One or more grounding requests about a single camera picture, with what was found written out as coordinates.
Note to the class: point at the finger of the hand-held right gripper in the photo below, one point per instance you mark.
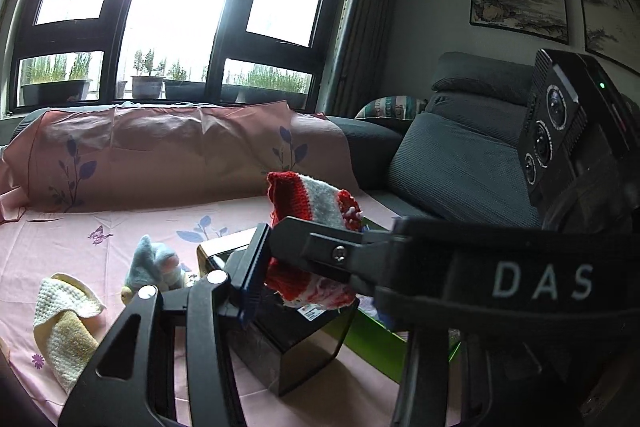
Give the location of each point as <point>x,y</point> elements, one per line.
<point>340,254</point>

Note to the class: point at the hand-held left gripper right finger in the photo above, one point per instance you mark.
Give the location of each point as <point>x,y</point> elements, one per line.
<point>425,382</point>

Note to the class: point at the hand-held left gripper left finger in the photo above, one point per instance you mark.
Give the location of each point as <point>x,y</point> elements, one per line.
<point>252,272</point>

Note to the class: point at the red white knitted cloth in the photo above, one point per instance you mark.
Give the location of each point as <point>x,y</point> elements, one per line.
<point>310,197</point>

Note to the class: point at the green box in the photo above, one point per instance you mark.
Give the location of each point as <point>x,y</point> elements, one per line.
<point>370,342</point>

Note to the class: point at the black tea tin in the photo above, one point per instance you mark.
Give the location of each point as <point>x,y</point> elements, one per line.
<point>290,347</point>

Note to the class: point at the blue plush toy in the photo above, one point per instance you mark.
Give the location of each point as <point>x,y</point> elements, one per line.
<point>150,262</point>

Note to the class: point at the grey sofa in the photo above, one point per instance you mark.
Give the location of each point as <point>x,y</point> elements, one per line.
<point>450,157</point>

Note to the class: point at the pink printed bed sheet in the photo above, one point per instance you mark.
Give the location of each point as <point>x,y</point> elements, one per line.
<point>150,157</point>

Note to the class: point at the striped pillow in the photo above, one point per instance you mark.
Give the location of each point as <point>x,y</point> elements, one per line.
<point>392,108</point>

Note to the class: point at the dark planter with grass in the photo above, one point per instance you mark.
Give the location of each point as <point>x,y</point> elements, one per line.
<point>272,97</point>

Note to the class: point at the dark planter with shrubs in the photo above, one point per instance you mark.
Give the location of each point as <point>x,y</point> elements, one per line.
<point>184,89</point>

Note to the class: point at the cream knitted towel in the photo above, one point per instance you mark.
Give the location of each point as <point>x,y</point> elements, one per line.
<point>65,332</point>

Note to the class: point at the grey flower pot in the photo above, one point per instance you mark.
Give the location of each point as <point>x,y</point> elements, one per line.
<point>147,88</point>

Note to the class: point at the grey curtain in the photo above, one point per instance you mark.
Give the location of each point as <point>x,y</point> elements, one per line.
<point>365,17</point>

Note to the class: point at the long black trough planter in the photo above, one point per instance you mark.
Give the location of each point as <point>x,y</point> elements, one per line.
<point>55,92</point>

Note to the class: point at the black framed window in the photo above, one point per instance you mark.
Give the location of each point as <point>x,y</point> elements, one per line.
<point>172,7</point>

